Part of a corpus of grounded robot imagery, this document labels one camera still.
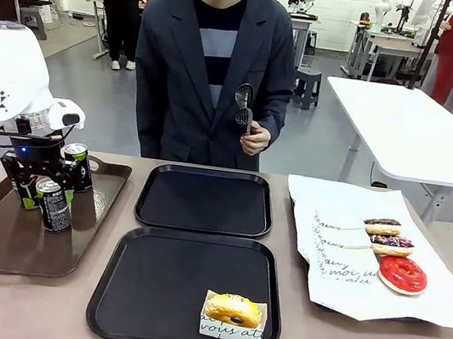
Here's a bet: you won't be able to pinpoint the background person in black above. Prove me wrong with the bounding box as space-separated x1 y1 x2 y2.
82 0 145 73

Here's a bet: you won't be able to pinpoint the large black serving tray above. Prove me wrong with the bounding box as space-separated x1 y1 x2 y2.
83 220 293 339

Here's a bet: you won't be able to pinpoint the person's right forearm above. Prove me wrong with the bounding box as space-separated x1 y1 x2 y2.
125 83 170 161

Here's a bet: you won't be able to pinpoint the black stand pole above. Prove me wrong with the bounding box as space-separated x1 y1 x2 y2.
404 0 453 94

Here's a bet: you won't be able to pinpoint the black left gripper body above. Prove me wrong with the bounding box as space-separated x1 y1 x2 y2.
5 132 66 180

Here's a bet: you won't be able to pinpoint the yellow glazed donut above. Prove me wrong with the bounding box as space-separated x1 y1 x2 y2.
205 291 265 328

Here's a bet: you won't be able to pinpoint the grey plastic stool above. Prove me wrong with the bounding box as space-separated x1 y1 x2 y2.
290 66 324 112

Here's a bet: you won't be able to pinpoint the perforated metal tongs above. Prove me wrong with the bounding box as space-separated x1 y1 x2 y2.
229 80 263 138

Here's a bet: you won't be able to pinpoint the small black serving tray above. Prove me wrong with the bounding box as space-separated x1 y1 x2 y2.
132 160 278 242

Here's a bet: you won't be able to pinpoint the purple sprinkled chocolate donut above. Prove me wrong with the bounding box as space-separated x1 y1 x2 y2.
367 232 417 259

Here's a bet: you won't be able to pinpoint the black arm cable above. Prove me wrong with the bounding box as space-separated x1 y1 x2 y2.
0 118 76 156

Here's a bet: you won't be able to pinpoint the brown plastic tray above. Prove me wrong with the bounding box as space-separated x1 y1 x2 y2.
0 144 134 288

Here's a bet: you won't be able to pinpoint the person's left hand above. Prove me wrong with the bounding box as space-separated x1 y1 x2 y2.
238 122 273 158

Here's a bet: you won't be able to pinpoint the person's left forearm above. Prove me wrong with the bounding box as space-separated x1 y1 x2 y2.
250 80 295 144

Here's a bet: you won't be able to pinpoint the chocolate glazed donut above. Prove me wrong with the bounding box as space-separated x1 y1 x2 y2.
362 215 404 240

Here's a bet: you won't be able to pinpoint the large white paper sheet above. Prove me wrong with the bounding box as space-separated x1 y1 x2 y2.
272 173 453 333

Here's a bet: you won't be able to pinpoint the white folding table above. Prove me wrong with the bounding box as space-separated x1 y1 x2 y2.
311 75 453 230

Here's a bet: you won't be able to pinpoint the black green soda can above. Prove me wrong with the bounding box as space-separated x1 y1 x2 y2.
30 177 78 236
14 171 45 213
58 140 98 194

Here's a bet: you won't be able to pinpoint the red glazed donut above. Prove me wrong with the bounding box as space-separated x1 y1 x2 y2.
375 254 430 297

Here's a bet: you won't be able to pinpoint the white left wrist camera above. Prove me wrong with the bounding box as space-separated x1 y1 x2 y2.
45 97 89 133

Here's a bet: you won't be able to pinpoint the person in dark blazer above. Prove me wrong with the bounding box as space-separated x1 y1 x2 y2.
122 0 306 176

